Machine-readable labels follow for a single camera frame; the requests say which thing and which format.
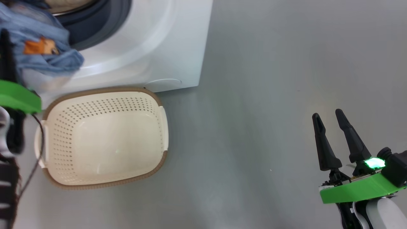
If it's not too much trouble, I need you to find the cream laundry basket brown rim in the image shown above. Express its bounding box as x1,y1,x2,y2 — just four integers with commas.
34,87,169,191

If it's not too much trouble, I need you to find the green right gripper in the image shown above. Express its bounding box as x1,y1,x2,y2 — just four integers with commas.
311,108,407,205

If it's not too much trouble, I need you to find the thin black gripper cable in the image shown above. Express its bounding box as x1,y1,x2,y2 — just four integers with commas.
17,114,45,200

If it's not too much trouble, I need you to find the blue printed garment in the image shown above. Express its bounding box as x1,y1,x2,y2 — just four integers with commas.
0,1,85,93

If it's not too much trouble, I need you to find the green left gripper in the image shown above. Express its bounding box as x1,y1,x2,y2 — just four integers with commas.
0,29,42,157

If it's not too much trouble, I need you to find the white front-load washing machine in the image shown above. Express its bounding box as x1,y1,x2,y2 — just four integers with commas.
30,0,214,97

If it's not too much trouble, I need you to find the grey rubber door gasket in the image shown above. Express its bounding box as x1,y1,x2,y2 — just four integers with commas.
54,0,133,52

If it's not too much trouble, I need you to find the round white filter cover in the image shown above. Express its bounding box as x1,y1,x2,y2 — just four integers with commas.
144,78,183,93

